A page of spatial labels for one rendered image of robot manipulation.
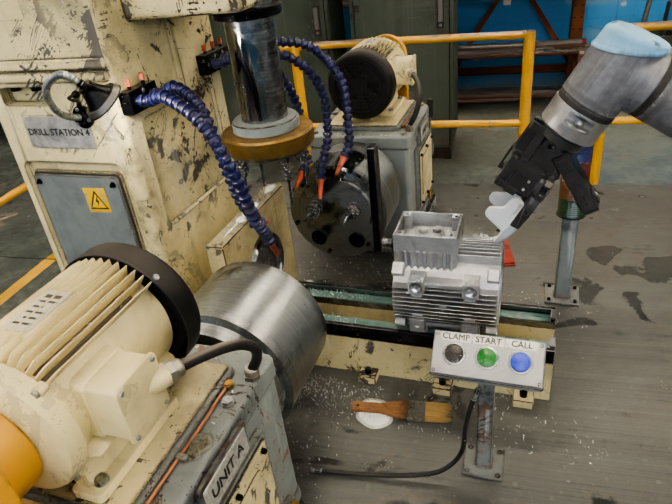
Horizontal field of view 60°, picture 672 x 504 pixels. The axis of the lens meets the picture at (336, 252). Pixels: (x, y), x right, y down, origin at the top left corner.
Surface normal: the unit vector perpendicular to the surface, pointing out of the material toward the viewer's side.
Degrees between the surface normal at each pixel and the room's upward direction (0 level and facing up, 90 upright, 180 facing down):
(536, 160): 90
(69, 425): 74
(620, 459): 0
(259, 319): 36
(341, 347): 90
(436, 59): 90
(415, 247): 90
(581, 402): 0
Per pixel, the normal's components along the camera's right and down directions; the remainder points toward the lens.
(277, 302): 0.52, -0.61
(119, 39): 0.94, 0.08
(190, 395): -0.11, -0.86
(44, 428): -0.01, 0.39
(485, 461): -0.32, 0.51
